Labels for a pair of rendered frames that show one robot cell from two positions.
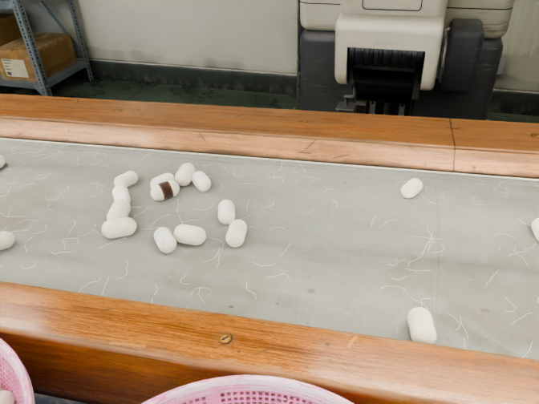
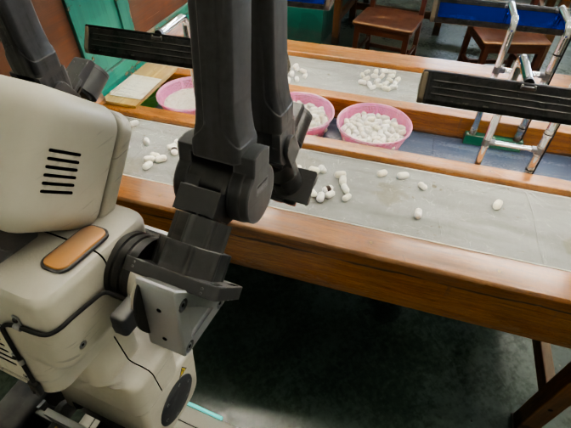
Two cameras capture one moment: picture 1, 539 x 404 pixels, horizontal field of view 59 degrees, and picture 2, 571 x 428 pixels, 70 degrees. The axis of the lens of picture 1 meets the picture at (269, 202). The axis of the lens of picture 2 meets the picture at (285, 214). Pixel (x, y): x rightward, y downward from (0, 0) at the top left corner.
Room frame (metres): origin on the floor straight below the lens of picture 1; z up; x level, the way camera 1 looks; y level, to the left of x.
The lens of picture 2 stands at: (1.43, 0.05, 1.57)
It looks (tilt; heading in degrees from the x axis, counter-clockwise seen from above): 45 degrees down; 183
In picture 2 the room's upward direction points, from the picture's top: straight up
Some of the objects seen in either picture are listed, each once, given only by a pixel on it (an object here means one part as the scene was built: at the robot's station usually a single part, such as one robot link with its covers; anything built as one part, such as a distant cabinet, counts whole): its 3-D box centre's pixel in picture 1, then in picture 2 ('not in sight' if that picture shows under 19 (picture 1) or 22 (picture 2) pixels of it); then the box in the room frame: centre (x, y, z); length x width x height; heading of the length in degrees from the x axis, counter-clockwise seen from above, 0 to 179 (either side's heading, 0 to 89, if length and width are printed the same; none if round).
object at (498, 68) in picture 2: not in sight; (511, 79); (0.06, 0.76, 0.90); 0.20 x 0.19 x 0.45; 76
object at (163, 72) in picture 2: not in sight; (141, 83); (-0.08, -0.61, 0.77); 0.33 x 0.15 x 0.01; 166
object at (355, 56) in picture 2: not in sight; (364, 74); (-0.41, 0.32, 0.67); 1.81 x 0.12 x 0.19; 76
